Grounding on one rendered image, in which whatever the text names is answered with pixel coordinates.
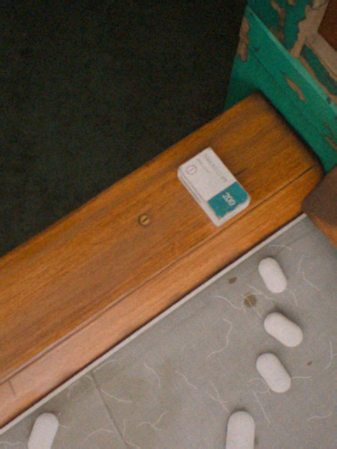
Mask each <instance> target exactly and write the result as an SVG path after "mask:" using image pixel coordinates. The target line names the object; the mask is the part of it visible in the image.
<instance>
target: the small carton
mask: <svg viewBox="0 0 337 449"><path fill-rule="evenodd" d="M177 177H178V179H179V180H180V181H181V182H182V183H183V184H184V185H185V187H186V188H187V189H188V190H189V192H190V193H191V194H192V195H193V196H194V197H195V198H196V201H197V202H198V204H199V205H200V206H201V207H202V209H203V210H204V211H205V213H206V214H207V215H208V216H210V218H211V219H212V221H213V222H214V223H215V224H216V226H217V227H219V225H221V224H222V223H224V222H225V221H226V220H227V219H229V218H230V217H232V216H234V215H236V214H237V213H239V212H240V211H242V210H244V209H245V208H246V207H248V204H249V200H250V196H249V194H248V193H247V192H246V190H244V189H243V188H242V187H241V185H240V184H239V183H238V181H237V180H236V179H235V178H234V175H233V174H231V173H230V172H229V170H228V169H227V168H226V166H225V165H224V164H223V163H222V161H221V160H220V159H219V158H218V156H217V155H216V154H215V153H214V151H213V150H212V149H211V148H210V147H208V148H206V149H205V150H204V151H202V152H201V153H200V154H199V155H197V156H196V157H194V158H193V159H191V160H189V161H187V162H186V163H184V164H183V165H181V166H180V167H178V171H177Z"/></svg>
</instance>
